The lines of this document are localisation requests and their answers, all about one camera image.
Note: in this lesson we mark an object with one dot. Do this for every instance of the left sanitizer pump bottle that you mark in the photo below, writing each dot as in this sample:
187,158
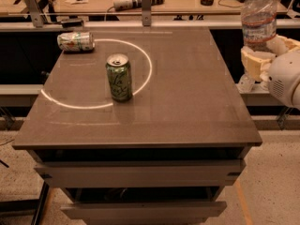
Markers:
245,84

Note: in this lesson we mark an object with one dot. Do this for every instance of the metal bracket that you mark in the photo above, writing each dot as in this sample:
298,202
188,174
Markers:
146,12
35,13

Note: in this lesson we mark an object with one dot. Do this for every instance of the grey drawer cabinet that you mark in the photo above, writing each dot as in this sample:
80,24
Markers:
184,107

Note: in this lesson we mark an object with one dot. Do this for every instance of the lower cabinet drawer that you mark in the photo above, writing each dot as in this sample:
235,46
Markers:
144,213

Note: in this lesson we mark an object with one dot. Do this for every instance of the green upright soda can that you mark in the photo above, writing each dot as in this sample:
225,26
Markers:
119,76

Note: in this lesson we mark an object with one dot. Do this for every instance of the middle metal bracket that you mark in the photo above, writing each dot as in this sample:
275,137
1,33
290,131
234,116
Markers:
146,12

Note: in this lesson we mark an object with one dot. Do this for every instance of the left metal bracket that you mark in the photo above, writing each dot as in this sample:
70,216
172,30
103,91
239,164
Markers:
35,13

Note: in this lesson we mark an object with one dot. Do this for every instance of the cabinet drawer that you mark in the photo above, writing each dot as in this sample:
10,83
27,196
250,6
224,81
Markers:
144,213
141,174

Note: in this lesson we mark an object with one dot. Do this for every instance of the clear plastic water bottle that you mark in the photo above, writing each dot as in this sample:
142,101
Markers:
258,18

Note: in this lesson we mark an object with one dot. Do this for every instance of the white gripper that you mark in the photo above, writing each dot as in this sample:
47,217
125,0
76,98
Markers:
285,76

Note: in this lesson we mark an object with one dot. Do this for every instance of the black metal stand leg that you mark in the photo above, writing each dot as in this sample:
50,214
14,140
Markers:
32,207

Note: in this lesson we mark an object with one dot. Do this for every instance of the upper cabinet drawer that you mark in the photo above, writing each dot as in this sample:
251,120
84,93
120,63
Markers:
141,174

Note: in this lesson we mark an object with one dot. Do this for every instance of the white lying soda can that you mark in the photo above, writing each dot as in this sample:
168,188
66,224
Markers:
76,42

